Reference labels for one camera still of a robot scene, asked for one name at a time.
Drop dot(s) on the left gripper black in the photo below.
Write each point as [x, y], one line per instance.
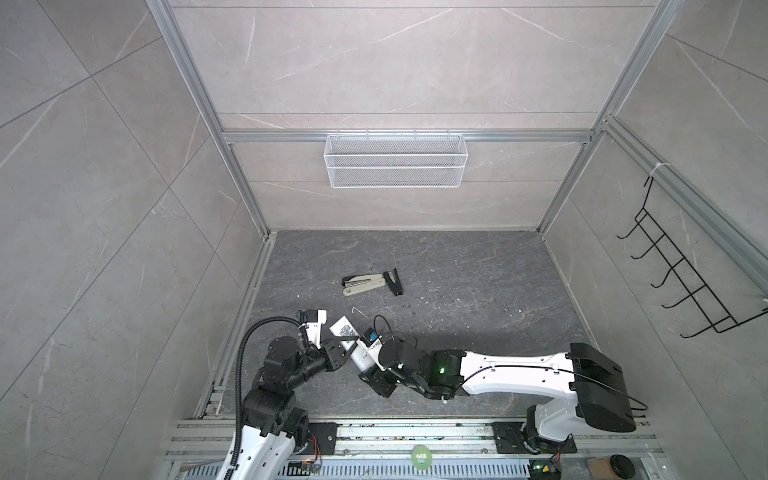
[333, 356]

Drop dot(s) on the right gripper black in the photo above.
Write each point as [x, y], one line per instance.
[375, 378]

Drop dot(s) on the white remote control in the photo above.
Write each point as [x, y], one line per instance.
[343, 327]

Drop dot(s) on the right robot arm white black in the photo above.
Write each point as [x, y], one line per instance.
[584, 389]

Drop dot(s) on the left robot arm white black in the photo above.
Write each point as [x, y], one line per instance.
[269, 427]

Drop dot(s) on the grey black stapler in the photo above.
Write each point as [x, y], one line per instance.
[357, 284]

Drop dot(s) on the green round sticker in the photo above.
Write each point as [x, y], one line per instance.
[421, 458]

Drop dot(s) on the black round cap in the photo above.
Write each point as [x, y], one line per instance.
[622, 466]

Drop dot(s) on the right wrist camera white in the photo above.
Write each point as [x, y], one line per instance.
[366, 353]

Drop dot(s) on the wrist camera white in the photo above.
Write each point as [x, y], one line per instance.
[366, 353]
[311, 324]

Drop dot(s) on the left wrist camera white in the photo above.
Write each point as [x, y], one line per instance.
[311, 324]

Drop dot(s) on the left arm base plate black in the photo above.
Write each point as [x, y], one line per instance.
[317, 439]

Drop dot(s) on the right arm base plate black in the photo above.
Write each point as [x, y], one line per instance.
[518, 438]

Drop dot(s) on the white wire mesh basket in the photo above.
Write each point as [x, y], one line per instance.
[396, 160]

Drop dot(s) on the black wire hook rack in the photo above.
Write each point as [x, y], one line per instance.
[717, 317]

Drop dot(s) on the white cable tie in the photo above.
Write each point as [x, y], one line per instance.
[656, 167]

